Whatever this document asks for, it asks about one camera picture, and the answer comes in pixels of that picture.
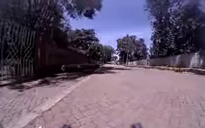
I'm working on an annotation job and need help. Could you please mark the kerb with verge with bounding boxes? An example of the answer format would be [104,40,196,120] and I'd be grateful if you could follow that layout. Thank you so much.
[103,63,205,76]

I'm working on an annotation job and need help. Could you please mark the pale kerb strip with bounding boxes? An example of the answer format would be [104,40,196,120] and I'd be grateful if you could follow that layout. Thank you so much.
[9,74,93,128]

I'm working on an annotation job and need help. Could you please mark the large dark tree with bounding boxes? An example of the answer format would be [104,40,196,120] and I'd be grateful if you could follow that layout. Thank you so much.
[0,0,104,43]

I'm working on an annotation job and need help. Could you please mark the clump of trees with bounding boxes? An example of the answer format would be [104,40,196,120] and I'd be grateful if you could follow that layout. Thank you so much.
[115,34,149,64]

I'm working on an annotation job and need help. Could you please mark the red-brown wall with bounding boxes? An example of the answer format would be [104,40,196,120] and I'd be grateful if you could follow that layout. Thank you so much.
[34,31,99,77]

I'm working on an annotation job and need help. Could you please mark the brick pavement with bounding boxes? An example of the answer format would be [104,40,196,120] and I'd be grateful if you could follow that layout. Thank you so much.
[0,72,88,128]

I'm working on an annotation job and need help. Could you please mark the metal lattice fence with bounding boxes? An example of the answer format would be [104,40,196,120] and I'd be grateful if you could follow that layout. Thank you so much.
[0,16,38,82]

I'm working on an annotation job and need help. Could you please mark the trees behind wall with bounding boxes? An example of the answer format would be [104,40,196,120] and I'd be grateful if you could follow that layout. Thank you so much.
[67,28,116,64]

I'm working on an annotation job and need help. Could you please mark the robot's own part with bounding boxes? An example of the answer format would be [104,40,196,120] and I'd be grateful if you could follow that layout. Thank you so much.
[130,122,144,128]

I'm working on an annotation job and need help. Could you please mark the grey wall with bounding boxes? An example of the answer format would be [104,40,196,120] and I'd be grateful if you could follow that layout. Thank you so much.
[126,49,205,70]

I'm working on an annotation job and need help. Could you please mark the tall dark trees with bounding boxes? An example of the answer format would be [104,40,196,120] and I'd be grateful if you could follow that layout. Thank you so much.
[144,0,205,58]

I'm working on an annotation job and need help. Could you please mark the red brick road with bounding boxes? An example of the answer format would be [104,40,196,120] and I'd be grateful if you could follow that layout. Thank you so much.
[23,65,205,128]

